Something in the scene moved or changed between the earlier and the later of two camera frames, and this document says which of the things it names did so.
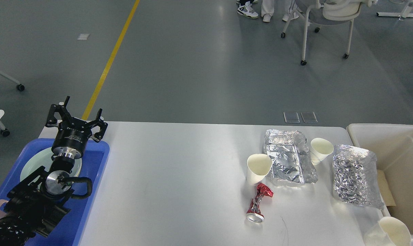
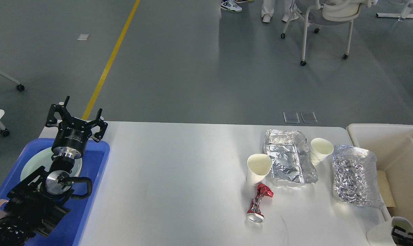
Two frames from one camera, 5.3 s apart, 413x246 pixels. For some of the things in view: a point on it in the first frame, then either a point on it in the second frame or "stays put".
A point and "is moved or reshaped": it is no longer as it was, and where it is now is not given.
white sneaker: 248,11 -> 230,5
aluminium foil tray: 355,176 stays put
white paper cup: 389,231 is moved or reshaped
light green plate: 43,158 stays put
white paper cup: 320,149 stays put
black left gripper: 73,134 stays put
